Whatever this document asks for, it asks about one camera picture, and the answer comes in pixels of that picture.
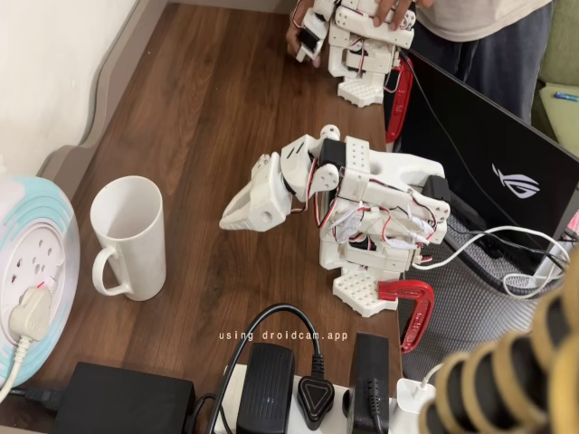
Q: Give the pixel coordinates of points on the white leader robot arm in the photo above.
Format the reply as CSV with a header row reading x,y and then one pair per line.
x,y
357,45

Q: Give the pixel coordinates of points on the white follower robot arm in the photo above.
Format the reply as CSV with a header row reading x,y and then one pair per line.
x,y
389,172

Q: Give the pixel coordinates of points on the person's right hand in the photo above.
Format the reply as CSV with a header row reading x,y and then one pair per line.
x,y
291,38

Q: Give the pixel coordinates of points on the person's left hand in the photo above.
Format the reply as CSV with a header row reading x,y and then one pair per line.
x,y
398,11

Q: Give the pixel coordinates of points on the red C-clamp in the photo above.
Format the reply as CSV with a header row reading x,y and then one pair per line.
x,y
400,99
418,312

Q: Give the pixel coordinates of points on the white ceramic mug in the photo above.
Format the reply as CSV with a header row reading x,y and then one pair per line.
x,y
131,253

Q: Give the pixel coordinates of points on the wide black power adapter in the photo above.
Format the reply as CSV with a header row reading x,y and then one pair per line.
x,y
267,384

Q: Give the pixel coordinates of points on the black ROG laptop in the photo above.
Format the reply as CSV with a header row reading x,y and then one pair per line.
x,y
475,135

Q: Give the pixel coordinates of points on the narrow black power adapter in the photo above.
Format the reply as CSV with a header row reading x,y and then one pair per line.
x,y
371,361

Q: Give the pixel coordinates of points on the white power strip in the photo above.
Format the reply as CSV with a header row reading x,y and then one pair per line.
x,y
341,398

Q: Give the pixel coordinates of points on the dark grey trousers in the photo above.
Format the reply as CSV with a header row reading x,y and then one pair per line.
x,y
497,72

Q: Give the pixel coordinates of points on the grey mesh chair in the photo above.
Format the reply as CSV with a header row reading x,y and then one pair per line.
x,y
461,325

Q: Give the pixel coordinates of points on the beige shirt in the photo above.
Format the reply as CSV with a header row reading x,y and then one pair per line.
x,y
475,18

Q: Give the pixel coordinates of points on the large black power brick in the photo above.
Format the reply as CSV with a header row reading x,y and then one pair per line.
x,y
122,402

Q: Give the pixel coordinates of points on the white USB charger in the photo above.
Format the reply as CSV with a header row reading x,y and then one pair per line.
x,y
411,402

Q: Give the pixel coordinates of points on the green sofa cushion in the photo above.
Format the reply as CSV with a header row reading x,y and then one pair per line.
x,y
561,117

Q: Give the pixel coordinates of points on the blue pen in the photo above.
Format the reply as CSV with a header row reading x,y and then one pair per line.
x,y
565,95

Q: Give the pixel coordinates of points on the pink patterned cloth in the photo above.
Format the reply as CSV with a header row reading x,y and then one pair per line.
x,y
575,228

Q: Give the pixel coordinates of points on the gold black gooseneck holder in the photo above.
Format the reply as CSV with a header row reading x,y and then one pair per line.
x,y
497,384

